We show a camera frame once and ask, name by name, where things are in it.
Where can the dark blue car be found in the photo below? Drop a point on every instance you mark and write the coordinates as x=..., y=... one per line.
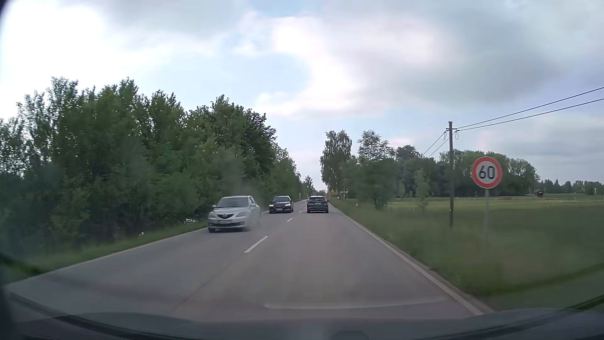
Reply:
x=317, y=204

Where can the black car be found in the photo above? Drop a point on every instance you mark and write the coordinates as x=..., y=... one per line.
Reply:
x=281, y=204

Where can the group of trees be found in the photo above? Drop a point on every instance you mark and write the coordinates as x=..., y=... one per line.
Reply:
x=377, y=174

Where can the silver car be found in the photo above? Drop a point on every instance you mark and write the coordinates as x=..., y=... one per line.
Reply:
x=233, y=213

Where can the road markings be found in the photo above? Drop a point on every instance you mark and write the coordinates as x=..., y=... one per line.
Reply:
x=256, y=244

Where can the grey asphalt road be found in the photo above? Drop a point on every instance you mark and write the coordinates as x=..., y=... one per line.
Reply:
x=306, y=269

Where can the wooden utility pole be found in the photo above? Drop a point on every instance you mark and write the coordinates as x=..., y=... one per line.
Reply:
x=451, y=179

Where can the car's own bonnet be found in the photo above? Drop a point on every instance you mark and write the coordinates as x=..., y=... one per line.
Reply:
x=302, y=328

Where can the round speed limit sign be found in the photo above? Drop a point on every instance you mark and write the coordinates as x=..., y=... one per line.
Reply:
x=486, y=173

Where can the row of trees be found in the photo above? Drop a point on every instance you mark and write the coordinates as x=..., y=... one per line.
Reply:
x=113, y=165

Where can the grass field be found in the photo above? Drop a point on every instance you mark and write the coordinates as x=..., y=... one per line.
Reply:
x=495, y=241

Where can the grass verge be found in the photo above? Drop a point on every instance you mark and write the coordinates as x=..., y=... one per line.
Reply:
x=94, y=249

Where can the distant tree line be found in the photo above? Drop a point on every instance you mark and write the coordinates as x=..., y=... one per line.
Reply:
x=573, y=187

